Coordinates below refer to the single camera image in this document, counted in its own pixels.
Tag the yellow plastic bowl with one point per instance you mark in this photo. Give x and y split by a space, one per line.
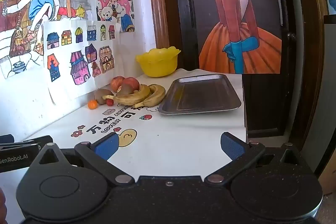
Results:
158 64

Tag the girl in orange dress poster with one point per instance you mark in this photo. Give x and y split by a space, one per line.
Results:
236 16

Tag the cardboard box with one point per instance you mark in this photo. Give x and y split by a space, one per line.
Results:
329 179

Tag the red cherry tomato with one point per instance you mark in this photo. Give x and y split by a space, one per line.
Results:
109 102

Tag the white printed tablecloth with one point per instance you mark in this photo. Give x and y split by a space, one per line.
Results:
170 140

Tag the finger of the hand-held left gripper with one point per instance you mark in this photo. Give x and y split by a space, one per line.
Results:
6 138
42 140

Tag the colourful houses drawing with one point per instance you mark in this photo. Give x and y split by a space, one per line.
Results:
78 69

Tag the wooden door frame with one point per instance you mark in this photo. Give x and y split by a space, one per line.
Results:
157 3

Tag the person's left hand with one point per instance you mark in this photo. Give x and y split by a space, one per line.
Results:
2 205

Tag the brown-spotted banana with long stem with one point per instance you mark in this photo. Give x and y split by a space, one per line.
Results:
131 100

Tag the small orange citrus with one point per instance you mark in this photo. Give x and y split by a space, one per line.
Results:
92 104

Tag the metal tray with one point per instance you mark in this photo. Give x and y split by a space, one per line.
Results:
202 94

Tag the curved yellow banana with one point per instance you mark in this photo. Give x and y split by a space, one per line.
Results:
155 96

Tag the pale red apple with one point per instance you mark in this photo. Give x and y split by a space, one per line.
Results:
116 82

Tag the dark door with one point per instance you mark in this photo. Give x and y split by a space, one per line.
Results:
181 16

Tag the kiwi with sticker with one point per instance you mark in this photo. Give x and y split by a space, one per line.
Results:
126 89

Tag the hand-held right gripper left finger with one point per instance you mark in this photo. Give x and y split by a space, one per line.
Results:
106 146

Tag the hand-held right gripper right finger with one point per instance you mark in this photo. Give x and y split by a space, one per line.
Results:
233 146

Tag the dark red apple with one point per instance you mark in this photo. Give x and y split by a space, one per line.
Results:
132 82

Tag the plain brown kiwi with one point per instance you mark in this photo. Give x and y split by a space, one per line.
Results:
101 96

